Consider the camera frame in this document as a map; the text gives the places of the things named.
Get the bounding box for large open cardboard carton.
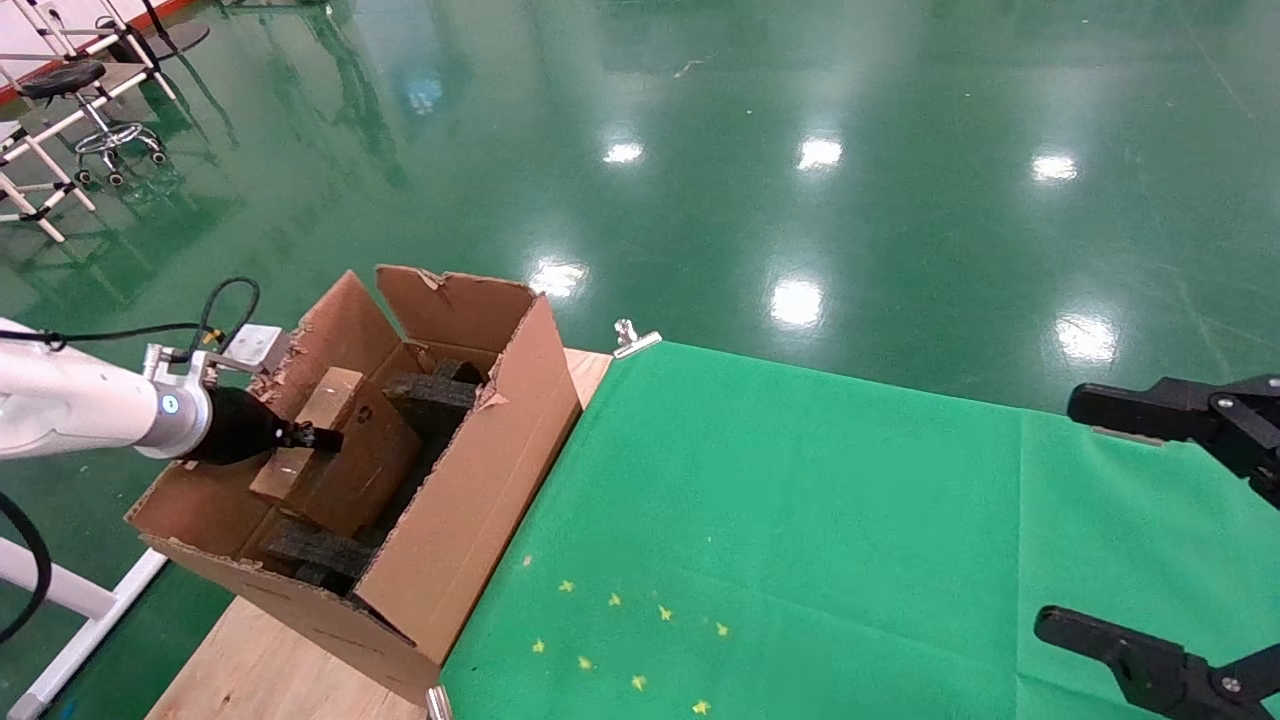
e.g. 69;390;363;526
125;263;584;706

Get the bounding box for white pipe rack frame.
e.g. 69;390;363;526
0;0;181;246

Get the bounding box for brown box with recycling mark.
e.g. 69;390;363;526
285;398;423;538

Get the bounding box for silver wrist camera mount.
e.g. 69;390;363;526
143;323;286;386

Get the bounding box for black hanging cable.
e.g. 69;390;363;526
0;490;53;644

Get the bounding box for black round stand base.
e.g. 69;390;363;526
120;0;213;63

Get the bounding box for white metal table frame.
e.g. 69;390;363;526
0;535;171;720

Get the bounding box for green table cloth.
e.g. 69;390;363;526
440;340;1280;720

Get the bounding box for black round swivel stool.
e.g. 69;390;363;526
20;58;169;189

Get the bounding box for small taped cardboard box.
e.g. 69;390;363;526
248;366;367;503

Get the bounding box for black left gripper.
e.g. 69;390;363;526
185;388;344;467

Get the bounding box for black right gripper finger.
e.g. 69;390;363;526
1035;605;1280;720
1067;375;1280;506

